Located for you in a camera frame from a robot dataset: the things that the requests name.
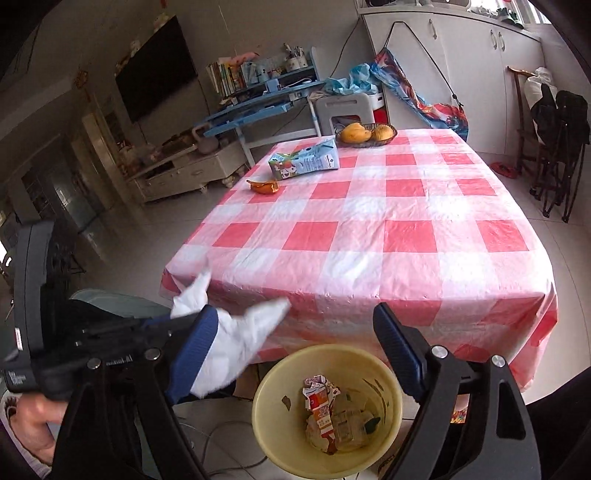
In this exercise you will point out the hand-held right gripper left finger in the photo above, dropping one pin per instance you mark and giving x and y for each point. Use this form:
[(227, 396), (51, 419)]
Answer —
[(194, 355)]

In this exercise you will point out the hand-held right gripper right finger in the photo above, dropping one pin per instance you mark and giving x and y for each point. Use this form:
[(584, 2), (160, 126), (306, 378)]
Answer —
[(397, 355)]

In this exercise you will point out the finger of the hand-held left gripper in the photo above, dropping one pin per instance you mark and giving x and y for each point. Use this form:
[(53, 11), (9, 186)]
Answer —
[(182, 318), (134, 334)]

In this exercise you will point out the yellow plastic basin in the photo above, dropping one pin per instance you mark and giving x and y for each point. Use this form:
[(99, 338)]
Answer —
[(277, 383)]

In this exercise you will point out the red white carton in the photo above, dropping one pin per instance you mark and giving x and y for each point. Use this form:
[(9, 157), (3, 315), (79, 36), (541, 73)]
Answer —
[(318, 401)]

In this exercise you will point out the person's left hand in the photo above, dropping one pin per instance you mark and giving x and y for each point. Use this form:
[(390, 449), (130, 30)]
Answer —
[(34, 415)]

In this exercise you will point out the grey-blue upholstered seat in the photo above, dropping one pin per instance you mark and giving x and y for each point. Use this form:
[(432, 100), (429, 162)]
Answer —
[(120, 302)]

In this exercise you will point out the pink checked tablecloth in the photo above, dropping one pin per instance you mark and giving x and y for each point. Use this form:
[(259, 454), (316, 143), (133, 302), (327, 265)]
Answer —
[(369, 240)]

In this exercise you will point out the cream television cabinet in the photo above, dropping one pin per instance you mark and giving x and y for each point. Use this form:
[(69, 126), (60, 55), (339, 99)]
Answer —
[(189, 175)]

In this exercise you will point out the curled orange peel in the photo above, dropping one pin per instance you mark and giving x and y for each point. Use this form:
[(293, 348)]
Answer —
[(264, 187)]

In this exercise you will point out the pink kettlebell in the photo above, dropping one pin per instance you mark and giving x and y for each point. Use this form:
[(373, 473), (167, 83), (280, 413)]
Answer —
[(205, 143)]

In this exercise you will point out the green milk carton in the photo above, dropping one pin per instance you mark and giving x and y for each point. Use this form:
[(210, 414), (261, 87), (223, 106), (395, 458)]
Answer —
[(307, 159)]

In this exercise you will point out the dark woven fruit basket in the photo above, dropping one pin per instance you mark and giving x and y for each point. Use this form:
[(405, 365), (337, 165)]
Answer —
[(364, 144)]

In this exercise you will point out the red slippers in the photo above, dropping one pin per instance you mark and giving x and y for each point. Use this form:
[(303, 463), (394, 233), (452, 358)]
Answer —
[(504, 169)]

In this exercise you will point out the small yellow mango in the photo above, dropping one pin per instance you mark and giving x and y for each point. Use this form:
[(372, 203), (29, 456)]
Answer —
[(384, 132)]

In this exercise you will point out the blue study desk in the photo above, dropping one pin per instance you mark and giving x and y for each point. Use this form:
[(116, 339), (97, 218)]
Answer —
[(258, 108)]

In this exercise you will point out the large yellow mango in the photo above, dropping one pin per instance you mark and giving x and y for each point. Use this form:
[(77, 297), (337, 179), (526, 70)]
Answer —
[(355, 133)]

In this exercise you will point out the row of books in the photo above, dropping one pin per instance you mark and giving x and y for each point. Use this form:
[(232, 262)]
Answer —
[(226, 78)]

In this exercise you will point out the white plastic stool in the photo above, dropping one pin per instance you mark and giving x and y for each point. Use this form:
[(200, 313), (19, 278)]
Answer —
[(346, 108)]

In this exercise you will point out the pink plush toy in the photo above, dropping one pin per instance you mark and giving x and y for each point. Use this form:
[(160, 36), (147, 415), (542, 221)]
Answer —
[(241, 57)]

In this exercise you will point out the dark wooden chair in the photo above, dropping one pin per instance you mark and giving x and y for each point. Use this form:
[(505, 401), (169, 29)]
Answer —
[(519, 115)]

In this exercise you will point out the black folded chair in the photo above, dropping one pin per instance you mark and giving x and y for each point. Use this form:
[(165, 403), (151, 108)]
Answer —
[(565, 138)]

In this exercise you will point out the blue crumpled plastic bag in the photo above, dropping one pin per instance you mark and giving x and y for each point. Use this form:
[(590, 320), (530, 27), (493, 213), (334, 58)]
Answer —
[(351, 81)]

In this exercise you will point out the white pen holder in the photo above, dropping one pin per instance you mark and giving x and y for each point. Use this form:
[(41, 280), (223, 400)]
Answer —
[(296, 62)]

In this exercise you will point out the white cabinet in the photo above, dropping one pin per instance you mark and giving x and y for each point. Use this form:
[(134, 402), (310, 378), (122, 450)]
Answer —
[(461, 69)]

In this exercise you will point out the white sack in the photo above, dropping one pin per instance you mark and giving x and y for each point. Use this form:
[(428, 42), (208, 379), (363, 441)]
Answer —
[(538, 85)]

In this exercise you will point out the black wall television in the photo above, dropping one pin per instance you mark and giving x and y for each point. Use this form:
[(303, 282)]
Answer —
[(157, 69)]

